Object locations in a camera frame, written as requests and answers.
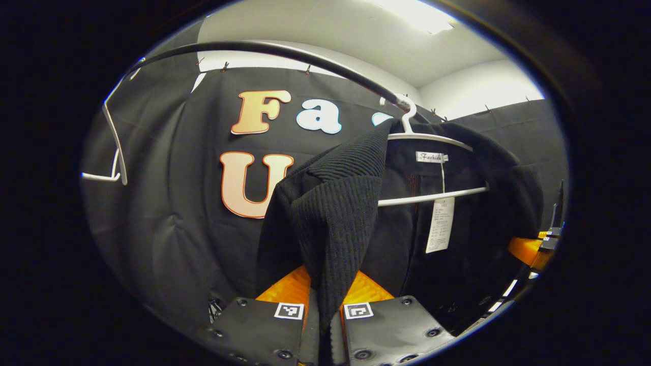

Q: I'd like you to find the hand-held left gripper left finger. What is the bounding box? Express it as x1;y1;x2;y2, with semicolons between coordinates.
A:
196;264;319;366

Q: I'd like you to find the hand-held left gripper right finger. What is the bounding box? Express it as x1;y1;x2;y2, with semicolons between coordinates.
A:
339;270;456;366

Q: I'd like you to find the white plastic hanger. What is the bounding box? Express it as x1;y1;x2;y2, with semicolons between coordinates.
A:
80;58;145;186
377;94;490;207

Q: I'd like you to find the black jacket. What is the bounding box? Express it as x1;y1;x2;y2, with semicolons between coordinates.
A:
254;119;545;366

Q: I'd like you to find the black backdrop cloth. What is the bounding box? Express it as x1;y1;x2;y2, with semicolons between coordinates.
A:
80;51;569;336

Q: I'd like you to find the ceiling light panel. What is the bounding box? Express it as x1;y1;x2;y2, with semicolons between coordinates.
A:
376;0;458;34

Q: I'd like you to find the black clothes rail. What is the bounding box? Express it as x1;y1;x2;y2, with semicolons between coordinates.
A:
122;41;413;111

